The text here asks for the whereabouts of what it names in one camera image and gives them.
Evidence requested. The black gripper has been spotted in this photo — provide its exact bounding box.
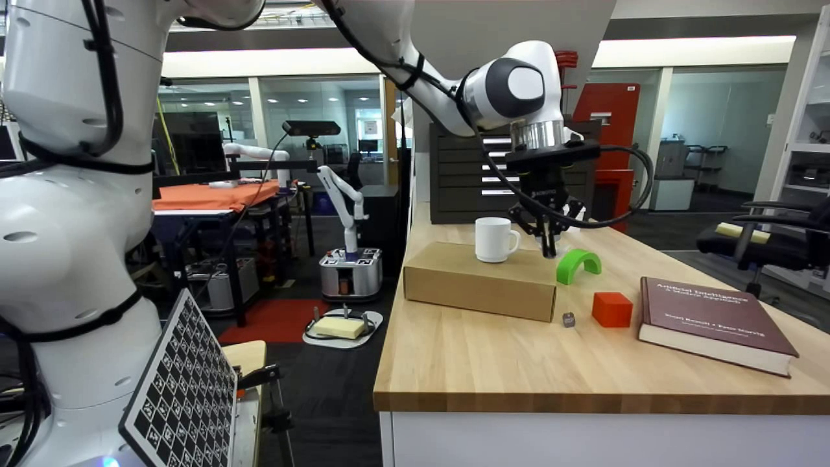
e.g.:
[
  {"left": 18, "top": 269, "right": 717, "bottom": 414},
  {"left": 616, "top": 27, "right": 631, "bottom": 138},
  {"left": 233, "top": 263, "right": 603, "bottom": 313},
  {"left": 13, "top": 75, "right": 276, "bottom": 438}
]
[{"left": 515, "top": 163, "right": 591, "bottom": 260}]

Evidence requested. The white coffee mug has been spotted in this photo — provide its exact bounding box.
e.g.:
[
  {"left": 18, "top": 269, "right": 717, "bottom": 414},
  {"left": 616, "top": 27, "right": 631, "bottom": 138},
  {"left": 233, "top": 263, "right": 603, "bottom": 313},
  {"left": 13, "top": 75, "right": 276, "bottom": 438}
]
[{"left": 472, "top": 216, "right": 525, "bottom": 268}]

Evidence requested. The green plastic arch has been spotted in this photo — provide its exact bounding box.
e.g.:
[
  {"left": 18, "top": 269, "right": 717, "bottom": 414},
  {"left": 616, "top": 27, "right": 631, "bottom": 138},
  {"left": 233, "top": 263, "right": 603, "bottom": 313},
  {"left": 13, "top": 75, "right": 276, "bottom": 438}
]
[{"left": 554, "top": 246, "right": 607, "bottom": 287}]

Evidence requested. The brown cardboard box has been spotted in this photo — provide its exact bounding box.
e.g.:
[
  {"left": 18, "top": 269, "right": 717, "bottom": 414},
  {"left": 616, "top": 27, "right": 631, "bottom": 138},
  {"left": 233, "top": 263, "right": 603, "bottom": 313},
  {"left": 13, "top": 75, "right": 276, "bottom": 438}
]
[{"left": 402, "top": 239, "right": 561, "bottom": 325}]

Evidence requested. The red cube block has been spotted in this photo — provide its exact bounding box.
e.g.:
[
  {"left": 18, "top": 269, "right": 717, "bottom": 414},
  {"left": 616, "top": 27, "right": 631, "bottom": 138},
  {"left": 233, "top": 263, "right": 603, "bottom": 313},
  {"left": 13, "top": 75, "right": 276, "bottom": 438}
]
[{"left": 590, "top": 291, "right": 635, "bottom": 333}]

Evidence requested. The red machine cabinet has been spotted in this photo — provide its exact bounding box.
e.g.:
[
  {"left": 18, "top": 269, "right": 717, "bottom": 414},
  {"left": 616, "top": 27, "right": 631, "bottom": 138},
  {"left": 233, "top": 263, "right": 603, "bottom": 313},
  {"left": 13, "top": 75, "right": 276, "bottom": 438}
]
[{"left": 569, "top": 80, "right": 644, "bottom": 237}]

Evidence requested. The red sign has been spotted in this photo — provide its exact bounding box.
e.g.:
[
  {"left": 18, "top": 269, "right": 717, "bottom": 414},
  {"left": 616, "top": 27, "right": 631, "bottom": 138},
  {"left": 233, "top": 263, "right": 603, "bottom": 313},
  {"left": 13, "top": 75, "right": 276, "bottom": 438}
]
[{"left": 559, "top": 50, "right": 582, "bottom": 86}]

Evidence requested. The dark red hardcover book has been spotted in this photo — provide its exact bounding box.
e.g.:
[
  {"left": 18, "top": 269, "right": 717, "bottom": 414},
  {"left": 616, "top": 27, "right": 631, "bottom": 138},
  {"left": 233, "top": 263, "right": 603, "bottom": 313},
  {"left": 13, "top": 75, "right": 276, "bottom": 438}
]
[{"left": 635, "top": 274, "right": 799, "bottom": 381}]

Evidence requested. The yellow sponge on plate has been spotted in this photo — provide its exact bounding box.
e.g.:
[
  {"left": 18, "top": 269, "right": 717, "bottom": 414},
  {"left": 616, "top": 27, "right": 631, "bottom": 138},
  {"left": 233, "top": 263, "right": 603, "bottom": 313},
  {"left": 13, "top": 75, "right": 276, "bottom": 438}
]
[{"left": 302, "top": 306, "right": 388, "bottom": 352}]

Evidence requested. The white shelf unit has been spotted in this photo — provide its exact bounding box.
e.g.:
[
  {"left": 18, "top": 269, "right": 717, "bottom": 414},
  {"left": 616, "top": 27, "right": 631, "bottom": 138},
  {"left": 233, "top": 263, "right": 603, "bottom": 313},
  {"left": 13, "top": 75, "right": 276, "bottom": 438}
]
[{"left": 749, "top": 23, "right": 830, "bottom": 211}]

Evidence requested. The red floor mat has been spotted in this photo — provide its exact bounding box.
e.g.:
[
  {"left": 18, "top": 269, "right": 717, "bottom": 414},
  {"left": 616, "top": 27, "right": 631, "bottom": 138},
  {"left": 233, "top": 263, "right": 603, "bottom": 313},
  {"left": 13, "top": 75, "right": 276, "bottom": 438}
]
[{"left": 218, "top": 296, "right": 329, "bottom": 348}]

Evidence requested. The small wooden side table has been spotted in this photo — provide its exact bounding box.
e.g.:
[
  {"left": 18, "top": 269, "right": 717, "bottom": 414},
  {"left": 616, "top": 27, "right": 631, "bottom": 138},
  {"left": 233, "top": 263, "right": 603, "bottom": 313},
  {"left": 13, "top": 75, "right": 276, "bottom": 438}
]
[{"left": 218, "top": 337, "right": 271, "bottom": 383}]

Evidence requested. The orange top table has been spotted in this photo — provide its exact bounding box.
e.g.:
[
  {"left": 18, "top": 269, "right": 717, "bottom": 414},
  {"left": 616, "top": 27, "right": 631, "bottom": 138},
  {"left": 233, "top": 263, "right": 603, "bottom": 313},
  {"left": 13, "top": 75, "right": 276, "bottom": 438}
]
[{"left": 150, "top": 176, "right": 285, "bottom": 217}]

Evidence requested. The black computer monitor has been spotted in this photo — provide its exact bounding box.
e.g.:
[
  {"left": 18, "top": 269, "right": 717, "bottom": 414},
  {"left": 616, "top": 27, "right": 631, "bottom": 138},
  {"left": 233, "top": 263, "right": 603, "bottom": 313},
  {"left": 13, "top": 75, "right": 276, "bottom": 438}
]
[{"left": 153, "top": 108, "right": 232, "bottom": 182}]

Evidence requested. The black white checkerboard panel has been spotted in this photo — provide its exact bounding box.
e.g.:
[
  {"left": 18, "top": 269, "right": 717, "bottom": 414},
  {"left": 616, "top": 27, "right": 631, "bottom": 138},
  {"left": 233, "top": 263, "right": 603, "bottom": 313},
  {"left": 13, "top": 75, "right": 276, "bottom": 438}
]
[{"left": 118, "top": 287, "right": 241, "bottom": 467}]

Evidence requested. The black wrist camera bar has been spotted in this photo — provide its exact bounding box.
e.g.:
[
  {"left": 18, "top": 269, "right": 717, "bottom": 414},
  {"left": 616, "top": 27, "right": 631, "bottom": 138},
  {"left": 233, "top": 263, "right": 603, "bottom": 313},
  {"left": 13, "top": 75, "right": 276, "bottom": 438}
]
[{"left": 503, "top": 141, "right": 604, "bottom": 171}]

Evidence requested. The black robot wrist cable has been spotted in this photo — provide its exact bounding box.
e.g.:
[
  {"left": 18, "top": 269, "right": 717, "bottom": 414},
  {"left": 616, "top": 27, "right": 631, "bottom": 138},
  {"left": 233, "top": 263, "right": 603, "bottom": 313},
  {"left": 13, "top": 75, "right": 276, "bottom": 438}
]
[{"left": 319, "top": 0, "right": 656, "bottom": 230}]

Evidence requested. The black stereo camera bar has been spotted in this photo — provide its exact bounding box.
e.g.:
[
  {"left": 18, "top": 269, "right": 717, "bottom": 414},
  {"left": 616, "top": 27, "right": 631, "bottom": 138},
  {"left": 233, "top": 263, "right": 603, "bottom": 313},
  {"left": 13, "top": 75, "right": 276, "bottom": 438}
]
[{"left": 281, "top": 117, "right": 344, "bottom": 141}]

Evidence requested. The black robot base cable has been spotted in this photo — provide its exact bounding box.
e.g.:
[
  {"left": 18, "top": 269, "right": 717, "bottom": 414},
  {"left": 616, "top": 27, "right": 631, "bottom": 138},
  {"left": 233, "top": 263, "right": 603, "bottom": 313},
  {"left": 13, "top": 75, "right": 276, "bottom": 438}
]
[{"left": 15, "top": 0, "right": 158, "bottom": 176}]

